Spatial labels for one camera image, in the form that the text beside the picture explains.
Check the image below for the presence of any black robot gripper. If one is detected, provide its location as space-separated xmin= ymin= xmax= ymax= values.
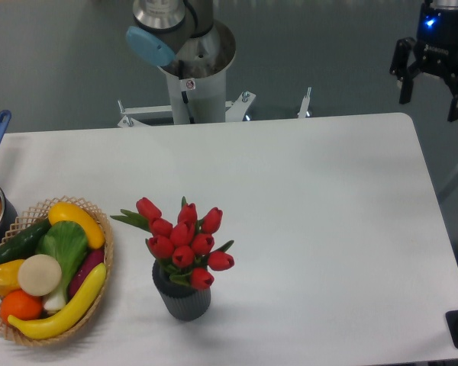
xmin=389 ymin=1 xmax=458 ymax=122

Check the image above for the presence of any red tulip bouquet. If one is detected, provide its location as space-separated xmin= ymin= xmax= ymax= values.
xmin=112 ymin=197 xmax=235 ymax=291

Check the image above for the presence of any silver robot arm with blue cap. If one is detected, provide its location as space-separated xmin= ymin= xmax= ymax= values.
xmin=126 ymin=1 xmax=458 ymax=124

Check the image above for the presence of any grey ribbed vase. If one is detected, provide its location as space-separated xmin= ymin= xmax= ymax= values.
xmin=152 ymin=262 xmax=211 ymax=321

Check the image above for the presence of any purple sweet potato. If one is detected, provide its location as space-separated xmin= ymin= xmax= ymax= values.
xmin=68 ymin=248 xmax=105 ymax=299

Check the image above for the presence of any green bok choy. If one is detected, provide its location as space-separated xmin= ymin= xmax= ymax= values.
xmin=35 ymin=221 xmax=88 ymax=314

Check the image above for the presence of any woven wicker basket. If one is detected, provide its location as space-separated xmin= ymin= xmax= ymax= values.
xmin=0 ymin=195 xmax=115 ymax=348

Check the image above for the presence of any green cucumber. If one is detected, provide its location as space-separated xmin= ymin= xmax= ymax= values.
xmin=0 ymin=219 xmax=51 ymax=265

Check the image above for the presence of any beige round mushroom cap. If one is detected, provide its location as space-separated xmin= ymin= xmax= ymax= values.
xmin=18 ymin=254 xmax=62 ymax=297

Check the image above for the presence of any orange fruit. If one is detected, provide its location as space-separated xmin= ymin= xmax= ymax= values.
xmin=0 ymin=290 xmax=43 ymax=325

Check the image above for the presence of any yellow bell pepper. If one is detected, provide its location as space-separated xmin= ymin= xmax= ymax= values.
xmin=0 ymin=259 xmax=25 ymax=297

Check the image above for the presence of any yellow banana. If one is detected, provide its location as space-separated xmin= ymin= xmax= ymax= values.
xmin=8 ymin=263 xmax=107 ymax=340

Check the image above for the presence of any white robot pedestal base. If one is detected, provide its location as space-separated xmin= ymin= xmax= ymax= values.
xmin=116 ymin=68 xmax=313 ymax=129

